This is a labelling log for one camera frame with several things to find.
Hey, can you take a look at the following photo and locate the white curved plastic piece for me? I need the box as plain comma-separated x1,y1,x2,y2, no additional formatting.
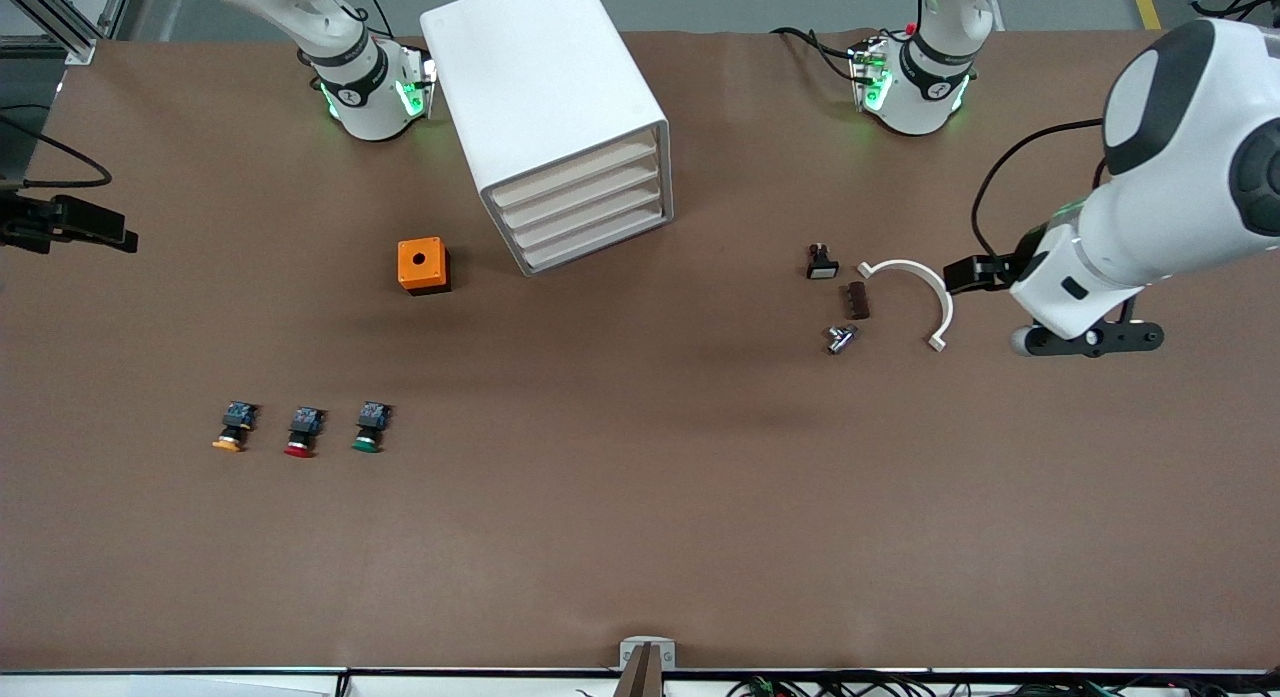
857,260,954,353

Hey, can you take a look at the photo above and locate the orange button enclosure box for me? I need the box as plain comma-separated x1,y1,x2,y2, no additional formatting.
397,237,452,297

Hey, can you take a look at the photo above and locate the black left base cable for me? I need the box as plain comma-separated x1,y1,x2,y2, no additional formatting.
770,25,863,83

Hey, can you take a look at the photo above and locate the red mushroom push button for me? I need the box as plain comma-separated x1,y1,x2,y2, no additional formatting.
283,407,326,459

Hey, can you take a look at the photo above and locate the black base cable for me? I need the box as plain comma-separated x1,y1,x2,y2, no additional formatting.
330,0,397,40
770,25,863,83

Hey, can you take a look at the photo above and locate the black right base cable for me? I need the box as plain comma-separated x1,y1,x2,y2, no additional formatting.
330,0,397,40

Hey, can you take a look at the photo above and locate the black cable bundle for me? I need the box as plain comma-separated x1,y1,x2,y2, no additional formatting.
725,670,1280,697

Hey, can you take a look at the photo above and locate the yellow mushroom push button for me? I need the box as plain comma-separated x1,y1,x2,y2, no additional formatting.
211,401,259,453

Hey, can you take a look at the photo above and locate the green mushroom push button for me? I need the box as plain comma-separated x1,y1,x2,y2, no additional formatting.
351,401,393,454

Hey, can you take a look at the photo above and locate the brown tapered pole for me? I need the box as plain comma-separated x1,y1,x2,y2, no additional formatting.
612,644,667,697

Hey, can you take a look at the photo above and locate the grey metal edge bracket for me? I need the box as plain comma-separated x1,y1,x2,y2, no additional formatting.
619,636,678,671

